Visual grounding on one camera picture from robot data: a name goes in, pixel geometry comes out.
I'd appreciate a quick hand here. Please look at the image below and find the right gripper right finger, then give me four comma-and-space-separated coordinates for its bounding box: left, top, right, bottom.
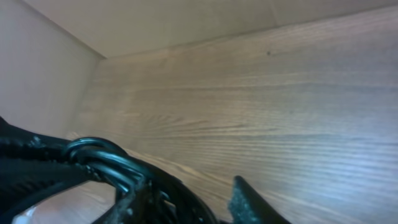
228, 175, 290, 224

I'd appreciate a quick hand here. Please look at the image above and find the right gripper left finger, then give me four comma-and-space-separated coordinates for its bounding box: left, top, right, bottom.
1, 119, 103, 215

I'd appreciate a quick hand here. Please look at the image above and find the black USB cable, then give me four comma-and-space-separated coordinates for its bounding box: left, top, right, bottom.
0, 136, 220, 224

